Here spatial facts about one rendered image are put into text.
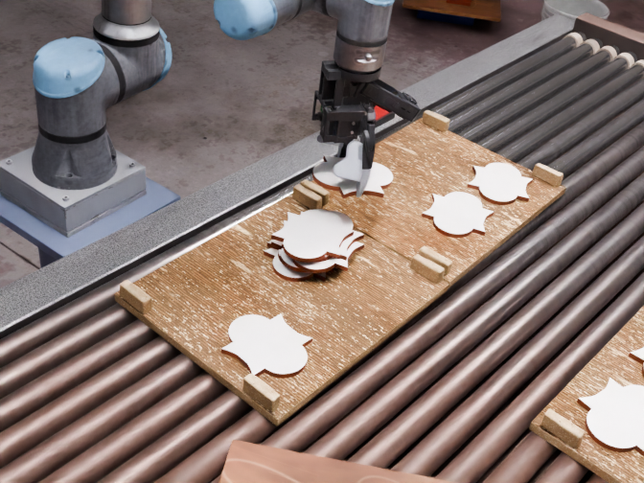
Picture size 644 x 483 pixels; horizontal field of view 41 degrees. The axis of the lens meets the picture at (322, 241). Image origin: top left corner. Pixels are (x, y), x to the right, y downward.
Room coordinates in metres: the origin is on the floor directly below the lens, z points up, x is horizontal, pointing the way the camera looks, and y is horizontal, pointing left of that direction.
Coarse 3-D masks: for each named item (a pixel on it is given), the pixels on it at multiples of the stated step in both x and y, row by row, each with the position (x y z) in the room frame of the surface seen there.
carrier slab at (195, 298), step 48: (240, 240) 1.15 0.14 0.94; (144, 288) 1.00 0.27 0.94; (192, 288) 1.02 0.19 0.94; (240, 288) 1.03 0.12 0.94; (288, 288) 1.04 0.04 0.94; (336, 288) 1.06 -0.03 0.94; (384, 288) 1.07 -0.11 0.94; (432, 288) 1.08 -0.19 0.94; (192, 336) 0.91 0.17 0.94; (336, 336) 0.95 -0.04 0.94; (384, 336) 0.96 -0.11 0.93; (240, 384) 0.83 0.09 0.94; (288, 384) 0.84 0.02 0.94
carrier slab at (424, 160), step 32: (416, 128) 1.59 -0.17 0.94; (384, 160) 1.46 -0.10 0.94; (416, 160) 1.47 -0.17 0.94; (448, 160) 1.48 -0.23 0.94; (480, 160) 1.50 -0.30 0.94; (384, 192) 1.35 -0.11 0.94; (416, 192) 1.36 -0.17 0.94; (448, 192) 1.37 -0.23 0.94; (544, 192) 1.41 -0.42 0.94; (384, 224) 1.24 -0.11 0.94; (416, 224) 1.26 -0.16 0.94; (512, 224) 1.29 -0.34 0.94; (448, 256) 1.17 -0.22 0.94; (480, 256) 1.19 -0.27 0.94
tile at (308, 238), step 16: (288, 224) 1.14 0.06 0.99; (304, 224) 1.14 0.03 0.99; (320, 224) 1.15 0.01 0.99; (336, 224) 1.15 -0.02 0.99; (288, 240) 1.10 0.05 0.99; (304, 240) 1.10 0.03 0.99; (320, 240) 1.10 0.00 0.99; (336, 240) 1.11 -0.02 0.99; (288, 256) 1.06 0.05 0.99; (304, 256) 1.06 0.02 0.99; (320, 256) 1.07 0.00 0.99; (336, 256) 1.07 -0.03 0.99
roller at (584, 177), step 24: (624, 144) 1.66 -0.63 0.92; (600, 168) 1.56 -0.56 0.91; (576, 192) 1.47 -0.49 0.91; (480, 264) 1.20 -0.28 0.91; (456, 288) 1.14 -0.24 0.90; (360, 360) 0.94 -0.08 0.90; (240, 432) 0.76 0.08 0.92; (264, 432) 0.78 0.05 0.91; (192, 456) 0.71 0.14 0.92; (216, 456) 0.72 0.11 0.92; (168, 480) 0.67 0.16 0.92; (192, 480) 0.68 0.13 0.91
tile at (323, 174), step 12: (324, 156) 1.24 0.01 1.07; (324, 168) 1.20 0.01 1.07; (372, 168) 1.23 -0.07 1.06; (384, 168) 1.23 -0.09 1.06; (324, 180) 1.16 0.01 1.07; (336, 180) 1.17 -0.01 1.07; (348, 180) 1.17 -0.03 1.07; (372, 180) 1.19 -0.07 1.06; (384, 180) 1.19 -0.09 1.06; (348, 192) 1.14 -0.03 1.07; (372, 192) 1.16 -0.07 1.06
